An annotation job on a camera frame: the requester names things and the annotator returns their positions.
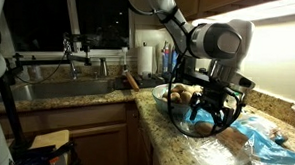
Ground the white dish brush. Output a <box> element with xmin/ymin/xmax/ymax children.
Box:
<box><xmin>120</xmin><ymin>45</ymin><xmax>130</xmax><ymax>75</ymax></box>

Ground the wooden base cabinet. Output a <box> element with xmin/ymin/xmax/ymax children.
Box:
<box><xmin>0</xmin><ymin>95</ymin><xmax>156</xmax><ymax>165</ymax></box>

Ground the black camera stand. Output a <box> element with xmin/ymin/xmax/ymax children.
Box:
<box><xmin>0</xmin><ymin>29</ymin><xmax>94</xmax><ymax>158</ymax></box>

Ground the red blue spray bottle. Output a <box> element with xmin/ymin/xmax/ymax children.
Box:
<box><xmin>161</xmin><ymin>41</ymin><xmax>171</xmax><ymax>73</ymax></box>

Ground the under-cabinet light strip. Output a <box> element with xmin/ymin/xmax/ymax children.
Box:
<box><xmin>189</xmin><ymin>0</ymin><xmax>295</xmax><ymax>30</ymax></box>

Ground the metal faucet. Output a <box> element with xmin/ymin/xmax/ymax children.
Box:
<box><xmin>61</xmin><ymin>38</ymin><xmax>81</xmax><ymax>82</ymax></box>

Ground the wooden handle utensil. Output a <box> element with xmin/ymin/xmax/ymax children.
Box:
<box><xmin>123</xmin><ymin>69</ymin><xmax>141</xmax><ymax>92</ymax></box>

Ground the paper towel roll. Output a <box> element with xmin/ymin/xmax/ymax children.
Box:
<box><xmin>136</xmin><ymin>45</ymin><xmax>154</xmax><ymax>77</ymax></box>

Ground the blue clear plastic potato bag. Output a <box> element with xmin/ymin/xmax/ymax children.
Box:
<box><xmin>180</xmin><ymin>107</ymin><xmax>295</xmax><ymax>165</ymax></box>

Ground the wooden stool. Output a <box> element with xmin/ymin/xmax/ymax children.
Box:
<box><xmin>28</xmin><ymin>127</ymin><xmax>71</xmax><ymax>165</ymax></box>

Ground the stainless steel sink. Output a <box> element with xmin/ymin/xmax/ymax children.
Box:
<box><xmin>11</xmin><ymin>76</ymin><xmax>117</xmax><ymax>106</ymax></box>

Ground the white window frame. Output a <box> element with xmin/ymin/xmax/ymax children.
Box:
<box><xmin>0</xmin><ymin>0</ymin><xmax>139</xmax><ymax>65</ymax></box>

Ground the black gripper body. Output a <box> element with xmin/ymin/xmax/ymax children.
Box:
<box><xmin>199</xmin><ymin>79</ymin><xmax>246</xmax><ymax>112</ymax></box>

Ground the black floor bag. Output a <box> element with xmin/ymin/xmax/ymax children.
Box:
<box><xmin>13</xmin><ymin>140</ymin><xmax>83</xmax><ymax>165</ymax></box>

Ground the clear glass bowl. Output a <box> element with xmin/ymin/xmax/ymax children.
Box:
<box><xmin>150</xmin><ymin>83</ymin><xmax>201</xmax><ymax>117</ymax></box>

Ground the wooden wall cabinet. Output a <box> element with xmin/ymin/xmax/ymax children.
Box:
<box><xmin>171</xmin><ymin>0</ymin><xmax>285</xmax><ymax>24</ymax></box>

